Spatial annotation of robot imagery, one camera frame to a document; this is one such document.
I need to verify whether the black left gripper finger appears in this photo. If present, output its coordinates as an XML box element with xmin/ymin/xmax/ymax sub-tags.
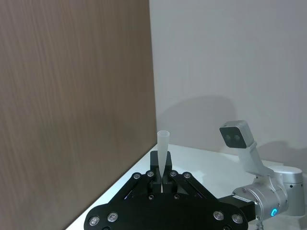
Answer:
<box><xmin>83</xmin><ymin>150</ymin><xmax>161</xmax><ymax>230</ymax></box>

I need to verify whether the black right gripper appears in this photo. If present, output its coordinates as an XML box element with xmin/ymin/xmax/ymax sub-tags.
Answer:
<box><xmin>164</xmin><ymin>150</ymin><xmax>256</xmax><ymax>230</ymax></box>

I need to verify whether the translucent white plastic cone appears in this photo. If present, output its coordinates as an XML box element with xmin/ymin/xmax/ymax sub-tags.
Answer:
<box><xmin>157</xmin><ymin>130</ymin><xmax>170</xmax><ymax>193</ymax></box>

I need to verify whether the brown wood-grain panel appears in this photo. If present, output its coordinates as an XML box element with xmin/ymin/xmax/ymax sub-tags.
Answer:
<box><xmin>0</xmin><ymin>0</ymin><xmax>158</xmax><ymax>230</ymax></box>

